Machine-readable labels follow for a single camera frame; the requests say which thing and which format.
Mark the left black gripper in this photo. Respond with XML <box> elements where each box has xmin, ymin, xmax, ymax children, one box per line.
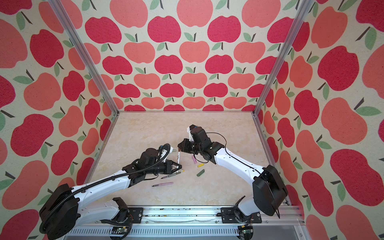
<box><xmin>145</xmin><ymin>160</ymin><xmax>183</xmax><ymax>175</ymax></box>

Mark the pink pen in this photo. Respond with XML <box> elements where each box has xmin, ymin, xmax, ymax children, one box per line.
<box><xmin>152</xmin><ymin>182</ymin><xmax>174</xmax><ymax>187</ymax></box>

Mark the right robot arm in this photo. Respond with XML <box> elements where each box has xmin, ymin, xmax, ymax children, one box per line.
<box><xmin>178</xmin><ymin>139</ymin><xmax>289</xmax><ymax>223</ymax></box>

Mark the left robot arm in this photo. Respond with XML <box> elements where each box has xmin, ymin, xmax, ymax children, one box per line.
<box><xmin>39</xmin><ymin>144</ymin><xmax>182</xmax><ymax>238</ymax></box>

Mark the dark green pen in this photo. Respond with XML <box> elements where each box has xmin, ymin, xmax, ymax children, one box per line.
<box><xmin>161</xmin><ymin>172</ymin><xmax>182</xmax><ymax>179</ymax></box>

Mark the dark green pen cap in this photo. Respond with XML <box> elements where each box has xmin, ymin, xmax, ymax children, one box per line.
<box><xmin>197</xmin><ymin>169</ymin><xmax>205</xmax><ymax>177</ymax></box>

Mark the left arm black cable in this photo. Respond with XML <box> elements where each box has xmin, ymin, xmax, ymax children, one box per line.
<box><xmin>38</xmin><ymin>143</ymin><xmax>172</xmax><ymax>235</ymax></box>

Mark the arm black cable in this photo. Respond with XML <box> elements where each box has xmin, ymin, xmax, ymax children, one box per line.
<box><xmin>191</xmin><ymin>131</ymin><xmax>283</xmax><ymax>220</ymax></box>
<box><xmin>38</xmin><ymin>143</ymin><xmax>172</xmax><ymax>235</ymax></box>

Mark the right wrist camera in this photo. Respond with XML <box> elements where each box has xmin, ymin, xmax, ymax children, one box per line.
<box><xmin>187</xmin><ymin>125</ymin><xmax>207</xmax><ymax>142</ymax></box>

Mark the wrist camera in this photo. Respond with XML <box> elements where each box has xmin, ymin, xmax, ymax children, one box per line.
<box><xmin>162</xmin><ymin>144</ymin><xmax>174</xmax><ymax>154</ymax></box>
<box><xmin>187</xmin><ymin>125</ymin><xmax>207</xmax><ymax>142</ymax></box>

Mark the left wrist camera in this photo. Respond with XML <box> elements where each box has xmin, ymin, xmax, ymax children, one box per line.
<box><xmin>162</xmin><ymin>144</ymin><xmax>174</xmax><ymax>154</ymax></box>

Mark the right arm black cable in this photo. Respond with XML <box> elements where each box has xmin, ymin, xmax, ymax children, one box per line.
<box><xmin>191</xmin><ymin>131</ymin><xmax>283</xmax><ymax>220</ymax></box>

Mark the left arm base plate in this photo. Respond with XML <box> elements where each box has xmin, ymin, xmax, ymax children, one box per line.
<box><xmin>128</xmin><ymin>207</ymin><xmax>144</xmax><ymax>224</ymax></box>

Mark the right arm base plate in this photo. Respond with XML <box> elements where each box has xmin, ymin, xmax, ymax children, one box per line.
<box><xmin>216</xmin><ymin>207</ymin><xmax>262</xmax><ymax>224</ymax></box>

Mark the aluminium front rail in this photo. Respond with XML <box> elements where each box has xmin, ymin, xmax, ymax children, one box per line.
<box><xmin>63</xmin><ymin>205</ymin><xmax>311</xmax><ymax>240</ymax></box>

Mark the left aluminium corner post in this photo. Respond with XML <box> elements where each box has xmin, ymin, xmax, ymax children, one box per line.
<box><xmin>48</xmin><ymin>0</ymin><xmax>120</xmax><ymax>117</ymax></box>

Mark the aluminium corner post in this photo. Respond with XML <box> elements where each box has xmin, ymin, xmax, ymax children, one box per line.
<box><xmin>48</xmin><ymin>0</ymin><xmax>120</xmax><ymax>117</ymax></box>
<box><xmin>252</xmin><ymin>0</ymin><xmax>315</xmax><ymax>119</ymax></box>

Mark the right aluminium corner post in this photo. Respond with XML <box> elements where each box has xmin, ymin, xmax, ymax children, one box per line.
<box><xmin>252</xmin><ymin>0</ymin><xmax>315</xmax><ymax>119</ymax></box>

